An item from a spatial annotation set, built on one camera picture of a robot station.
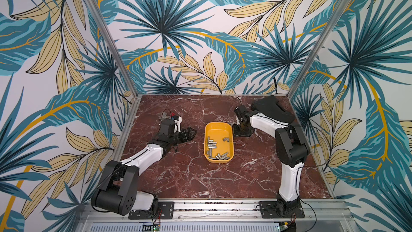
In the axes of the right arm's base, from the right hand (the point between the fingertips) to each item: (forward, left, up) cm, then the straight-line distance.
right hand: (237, 133), depth 99 cm
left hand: (-6, +27, +9) cm, 30 cm away
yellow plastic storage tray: (-6, +12, 0) cm, 14 cm away
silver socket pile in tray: (-8, +17, +1) cm, 18 cm away
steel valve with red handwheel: (+15, +45, +2) cm, 48 cm away
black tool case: (+18, -23, +3) cm, 30 cm away
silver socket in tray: (-4, +8, +1) cm, 9 cm away
